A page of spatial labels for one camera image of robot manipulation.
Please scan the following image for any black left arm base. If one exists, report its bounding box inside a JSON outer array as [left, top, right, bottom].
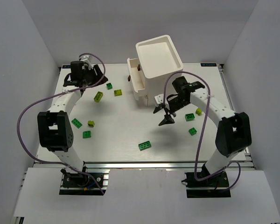
[[59, 167, 109, 196]]

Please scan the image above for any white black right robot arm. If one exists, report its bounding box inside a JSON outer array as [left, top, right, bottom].
[[154, 76, 252, 182]]

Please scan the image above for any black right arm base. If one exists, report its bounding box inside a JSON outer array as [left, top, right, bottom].
[[181, 172, 231, 199]]

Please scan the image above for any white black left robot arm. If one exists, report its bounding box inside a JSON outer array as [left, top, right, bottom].
[[37, 60, 108, 171]]

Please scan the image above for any dark green 2x2 lego brick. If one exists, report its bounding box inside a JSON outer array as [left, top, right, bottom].
[[106, 83, 112, 90]]

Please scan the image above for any green 2x3 lego brick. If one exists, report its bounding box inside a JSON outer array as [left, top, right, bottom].
[[82, 131, 91, 139], [71, 118, 82, 128], [185, 113, 195, 121]]

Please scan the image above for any small lime lego brick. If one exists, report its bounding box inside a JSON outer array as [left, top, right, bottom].
[[196, 108, 203, 116], [87, 120, 95, 127]]

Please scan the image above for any lime 2x4 lego brick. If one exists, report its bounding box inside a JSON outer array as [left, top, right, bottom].
[[94, 91, 103, 102]]

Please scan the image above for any lime 2x2 lego brick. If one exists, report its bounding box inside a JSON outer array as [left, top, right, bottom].
[[114, 89, 122, 96]]

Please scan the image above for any blue left corner label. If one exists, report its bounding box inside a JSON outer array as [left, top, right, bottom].
[[62, 64, 70, 69]]

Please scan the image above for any blue corner label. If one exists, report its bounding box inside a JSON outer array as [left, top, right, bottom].
[[200, 63, 217, 67], [62, 64, 70, 69]]

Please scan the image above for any green 2x4 lego brick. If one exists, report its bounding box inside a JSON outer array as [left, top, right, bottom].
[[138, 141, 152, 151]]

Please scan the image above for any blue right corner label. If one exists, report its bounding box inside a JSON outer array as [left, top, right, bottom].
[[200, 63, 217, 67]]

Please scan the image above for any white drawer cabinet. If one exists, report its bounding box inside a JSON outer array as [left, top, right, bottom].
[[136, 35, 183, 106]]

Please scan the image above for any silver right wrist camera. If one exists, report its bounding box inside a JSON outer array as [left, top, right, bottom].
[[154, 94, 164, 105]]

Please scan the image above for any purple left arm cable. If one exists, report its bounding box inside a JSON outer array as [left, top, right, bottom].
[[16, 53, 107, 196]]

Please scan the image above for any aluminium table frame rail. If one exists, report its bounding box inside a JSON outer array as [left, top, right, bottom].
[[218, 64, 256, 170]]

